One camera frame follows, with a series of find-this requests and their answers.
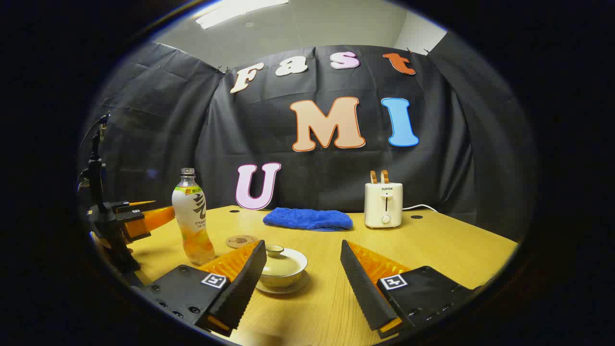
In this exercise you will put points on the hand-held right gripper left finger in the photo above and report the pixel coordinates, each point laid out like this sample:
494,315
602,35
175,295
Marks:
242,288

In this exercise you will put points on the blue folded towel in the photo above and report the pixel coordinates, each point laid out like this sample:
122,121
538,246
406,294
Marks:
307,218

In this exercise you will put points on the white porcelain teacup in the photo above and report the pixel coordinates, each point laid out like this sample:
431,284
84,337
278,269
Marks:
301,263

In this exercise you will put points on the white teacup lid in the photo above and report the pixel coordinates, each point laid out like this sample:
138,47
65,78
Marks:
279,266

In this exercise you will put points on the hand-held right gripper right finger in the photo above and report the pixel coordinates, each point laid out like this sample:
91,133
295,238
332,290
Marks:
362,288

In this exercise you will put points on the clear orange-drink water bottle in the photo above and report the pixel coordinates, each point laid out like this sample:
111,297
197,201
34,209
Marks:
192,216

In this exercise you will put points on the cream toaster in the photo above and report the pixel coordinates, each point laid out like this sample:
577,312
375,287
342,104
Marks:
383,206

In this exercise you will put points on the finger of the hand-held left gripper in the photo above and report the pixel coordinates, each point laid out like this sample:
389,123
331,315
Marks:
153,220
127,207

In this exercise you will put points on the black backdrop cloth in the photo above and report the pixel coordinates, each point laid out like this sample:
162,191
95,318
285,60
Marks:
168,120

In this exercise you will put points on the toast slice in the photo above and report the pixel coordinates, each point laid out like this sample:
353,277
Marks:
373,177
385,176

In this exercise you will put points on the ceiling light panel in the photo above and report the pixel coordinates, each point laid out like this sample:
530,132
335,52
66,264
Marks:
230,12

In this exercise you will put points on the white porcelain saucer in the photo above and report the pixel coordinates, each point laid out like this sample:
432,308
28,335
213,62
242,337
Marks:
299,287

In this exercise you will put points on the round cork coaster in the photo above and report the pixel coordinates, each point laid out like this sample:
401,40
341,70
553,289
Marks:
238,241

